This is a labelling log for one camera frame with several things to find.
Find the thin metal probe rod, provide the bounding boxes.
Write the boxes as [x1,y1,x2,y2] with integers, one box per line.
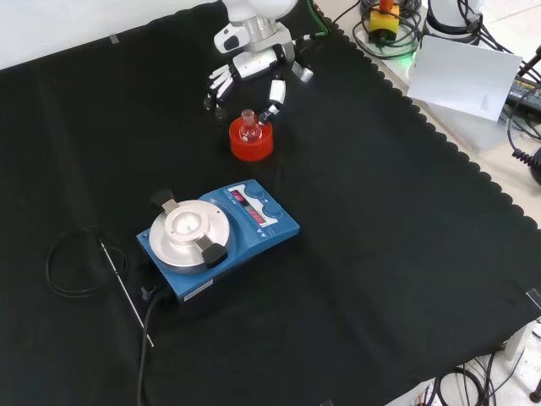
[100,242,155,348]

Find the black cable loops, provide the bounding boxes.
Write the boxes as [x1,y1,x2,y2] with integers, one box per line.
[352,0,424,59]

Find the yellow stop button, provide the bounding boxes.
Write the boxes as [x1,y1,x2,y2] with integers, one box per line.
[369,0,401,46]

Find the orange round flask holder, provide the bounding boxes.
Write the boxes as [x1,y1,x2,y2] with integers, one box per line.
[228,116,275,162]

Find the thin black probe cable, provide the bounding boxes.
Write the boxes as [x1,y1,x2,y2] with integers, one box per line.
[45,228,129,297]

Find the white board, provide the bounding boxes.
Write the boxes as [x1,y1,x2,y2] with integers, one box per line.
[406,35,524,123]

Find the black power adapter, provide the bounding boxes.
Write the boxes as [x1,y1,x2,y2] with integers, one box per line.
[504,75,541,113]

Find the black bench cloth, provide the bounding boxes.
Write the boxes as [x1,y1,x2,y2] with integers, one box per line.
[0,0,541,406]

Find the bundle of floor cables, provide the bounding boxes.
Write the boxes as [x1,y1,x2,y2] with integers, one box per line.
[416,348,541,406]

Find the coiled black cable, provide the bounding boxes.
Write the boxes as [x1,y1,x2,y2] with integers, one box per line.
[511,146,541,185]

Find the blue heater with steel plate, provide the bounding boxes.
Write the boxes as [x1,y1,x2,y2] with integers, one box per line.
[135,178,301,316]

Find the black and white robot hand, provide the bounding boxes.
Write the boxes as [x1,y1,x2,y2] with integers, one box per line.
[204,39,315,125]

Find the thick black power cable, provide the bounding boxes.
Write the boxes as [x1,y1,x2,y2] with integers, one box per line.
[135,290,171,406]

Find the clear round-bottom flask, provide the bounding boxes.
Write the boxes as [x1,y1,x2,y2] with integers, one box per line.
[239,108,260,144]

